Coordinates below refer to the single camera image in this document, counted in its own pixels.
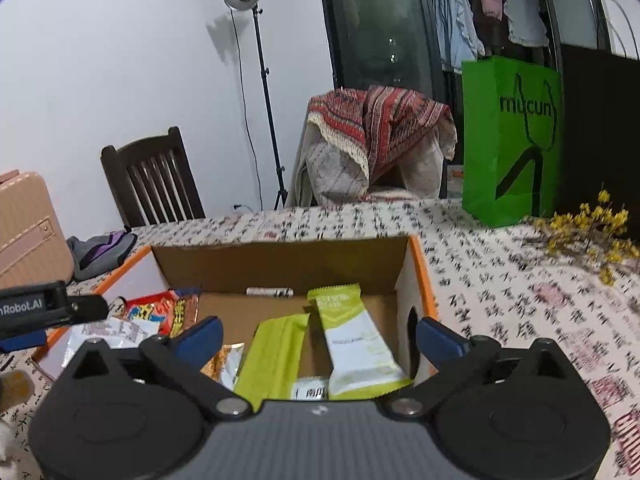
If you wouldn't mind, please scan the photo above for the yellow flower sprig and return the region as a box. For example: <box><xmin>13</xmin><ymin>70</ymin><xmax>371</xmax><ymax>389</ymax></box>
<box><xmin>520</xmin><ymin>189</ymin><xmax>640</xmax><ymax>287</ymax></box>

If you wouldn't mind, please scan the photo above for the orange cardboard box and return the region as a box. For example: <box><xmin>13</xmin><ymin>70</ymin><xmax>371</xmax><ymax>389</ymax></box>
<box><xmin>32</xmin><ymin>234</ymin><xmax>441</xmax><ymax>401</ymax></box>

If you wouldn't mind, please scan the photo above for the pink hard-shell suitcase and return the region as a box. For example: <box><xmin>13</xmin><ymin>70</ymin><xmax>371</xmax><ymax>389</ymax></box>
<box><xmin>0</xmin><ymin>170</ymin><xmax>76</xmax><ymax>291</ymax></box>

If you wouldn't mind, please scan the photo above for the black paper bag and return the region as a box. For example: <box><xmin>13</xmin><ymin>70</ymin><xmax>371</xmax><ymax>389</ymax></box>
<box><xmin>555</xmin><ymin>0</ymin><xmax>640</xmax><ymax>241</ymax></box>

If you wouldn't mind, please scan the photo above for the red yellow snack packet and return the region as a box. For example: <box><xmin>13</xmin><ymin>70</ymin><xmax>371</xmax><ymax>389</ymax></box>
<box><xmin>122</xmin><ymin>292</ymin><xmax>176</xmax><ymax>336</ymax></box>

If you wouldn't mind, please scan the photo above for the plain green snack packet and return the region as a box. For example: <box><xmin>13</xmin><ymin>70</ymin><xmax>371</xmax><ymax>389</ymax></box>
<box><xmin>233</xmin><ymin>312</ymin><xmax>310</xmax><ymax>413</ymax></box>

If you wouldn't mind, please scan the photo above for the silver white snack packet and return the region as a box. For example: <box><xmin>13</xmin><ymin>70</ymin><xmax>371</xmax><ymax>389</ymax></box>
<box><xmin>60</xmin><ymin>316</ymin><xmax>162</xmax><ymax>376</ymax></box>

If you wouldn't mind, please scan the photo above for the white hanging garment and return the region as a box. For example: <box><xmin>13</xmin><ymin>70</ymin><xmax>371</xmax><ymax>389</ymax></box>
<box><xmin>500</xmin><ymin>0</ymin><xmax>550</xmax><ymax>48</ymax></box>

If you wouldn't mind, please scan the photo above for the grey purple pouch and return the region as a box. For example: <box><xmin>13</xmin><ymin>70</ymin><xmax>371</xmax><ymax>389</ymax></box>
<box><xmin>66</xmin><ymin>231</ymin><xmax>138</xmax><ymax>282</ymax></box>

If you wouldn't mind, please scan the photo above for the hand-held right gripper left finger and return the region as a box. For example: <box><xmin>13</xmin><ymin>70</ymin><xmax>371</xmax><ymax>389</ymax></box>
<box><xmin>55</xmin><ymin>316</ymin><xmax>251</xmax><ymax>421</ymax></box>

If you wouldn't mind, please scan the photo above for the orange silver snack packet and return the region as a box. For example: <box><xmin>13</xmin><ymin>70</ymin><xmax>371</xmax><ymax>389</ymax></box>
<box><xmin>200</xmin><ymin>342</ymin><xmax>246</xmax><ymax>391</ymax></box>

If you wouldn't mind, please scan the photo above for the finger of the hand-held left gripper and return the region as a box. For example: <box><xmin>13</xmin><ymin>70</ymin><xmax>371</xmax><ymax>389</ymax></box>
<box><xmin>0</xmin><ymin>331</ymin><xmax>48</xmax><ymax>353</ymax></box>
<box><xmin>65</xmin><ymin>294</ymin><xmax>109</xmax><ymax>322</ymax></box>

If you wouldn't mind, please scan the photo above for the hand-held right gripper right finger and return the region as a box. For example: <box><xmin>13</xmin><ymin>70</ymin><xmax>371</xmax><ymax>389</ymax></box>
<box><xmin>385</xmin><ymin>319</ymin><xmax>586</xmax><ymax>421</ymax></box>

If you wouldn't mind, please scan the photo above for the green white snack packet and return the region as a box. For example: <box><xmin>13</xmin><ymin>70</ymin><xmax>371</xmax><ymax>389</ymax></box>
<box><xmin>306</xmin><ymin>283</ymin><xmax>415</xmax><ymax>401</ymax></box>

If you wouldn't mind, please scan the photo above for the dark framed glass door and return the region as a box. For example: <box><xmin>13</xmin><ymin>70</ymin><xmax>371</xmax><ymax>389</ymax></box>
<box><xmin>315</xmin><ymin>0</ymin><xmax>616</xmax><ymax>106</ymax></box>

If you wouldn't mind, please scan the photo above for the light blue hanging garment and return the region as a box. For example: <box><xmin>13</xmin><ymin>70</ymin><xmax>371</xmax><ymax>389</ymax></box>
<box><xmin>432</xmin><ymin>0</ymin><xmax>486</xmax><ymax>72</ymax></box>

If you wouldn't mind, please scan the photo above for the green paper bag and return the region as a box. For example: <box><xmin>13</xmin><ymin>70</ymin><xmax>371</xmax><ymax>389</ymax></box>
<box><xmin>461</xmin><ymin>55</ymin><xmax>563</xmax><ymax>229</ymax></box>

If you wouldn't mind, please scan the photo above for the dark wooden chair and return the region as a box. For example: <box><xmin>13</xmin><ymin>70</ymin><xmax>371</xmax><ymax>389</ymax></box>
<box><xmin>100</xmin><ymin>126</ymin><xmax>207</xmax><ymax>228</ymax></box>

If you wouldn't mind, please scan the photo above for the red patterned cloth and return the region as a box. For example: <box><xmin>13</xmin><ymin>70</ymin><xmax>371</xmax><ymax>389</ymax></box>
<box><xmin>306</xmin><ymin>85</ymin><xmax>458</xmax><ymax>186</ymax></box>

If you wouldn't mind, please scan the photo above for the white black-lettered snack packet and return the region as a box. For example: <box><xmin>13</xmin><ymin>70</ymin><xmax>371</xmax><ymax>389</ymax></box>
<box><xmin>291</xmin><ymin>376</ymin><xmax>332</xmax><ymax>402</ymax></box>

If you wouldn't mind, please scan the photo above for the brown striped snack packet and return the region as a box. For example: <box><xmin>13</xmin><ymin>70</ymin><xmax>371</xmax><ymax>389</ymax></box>
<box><xmin>170</xmin><ymin>287</ymin><xmax>202</xmax><ymax>338</ymax></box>

